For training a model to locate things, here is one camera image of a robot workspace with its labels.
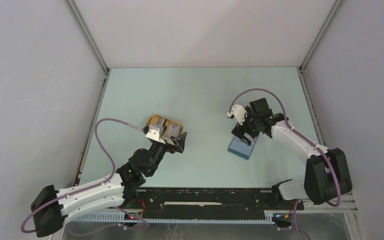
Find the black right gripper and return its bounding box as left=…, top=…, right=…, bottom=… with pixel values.
left=231, top=106, right=260, bottom=146

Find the blue card holder wallet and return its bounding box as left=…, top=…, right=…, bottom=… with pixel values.
left=227, top=136, right=258, bottom=160

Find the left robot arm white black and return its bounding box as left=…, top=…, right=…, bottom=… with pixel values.
left=30, top=132, right=187, bottom=238

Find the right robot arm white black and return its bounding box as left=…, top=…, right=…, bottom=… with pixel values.
left=227, top=98, right=353, bottom=209

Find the beige oval card tray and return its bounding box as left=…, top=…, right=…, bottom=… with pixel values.
left=163, top=117, right=184, bottom=138

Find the gold credit card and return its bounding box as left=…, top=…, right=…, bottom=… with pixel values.
left=145, top=114, right=172, bottom=127

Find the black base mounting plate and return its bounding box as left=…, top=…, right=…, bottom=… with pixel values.
left=120, top=187, right=295, bottom=221

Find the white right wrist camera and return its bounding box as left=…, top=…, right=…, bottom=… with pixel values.
left=227, top=104, right=248, bottom=126

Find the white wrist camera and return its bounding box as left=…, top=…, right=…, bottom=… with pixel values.
left=227, top=104, right=248, bottom=126
left=144, top=124, right=166, bottom=144

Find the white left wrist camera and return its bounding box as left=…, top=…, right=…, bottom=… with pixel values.
left=144, top=124, right=166, bottom=144

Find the aluminium frame rail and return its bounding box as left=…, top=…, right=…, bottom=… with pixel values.
left=50, top=187, right=368, bottom=240

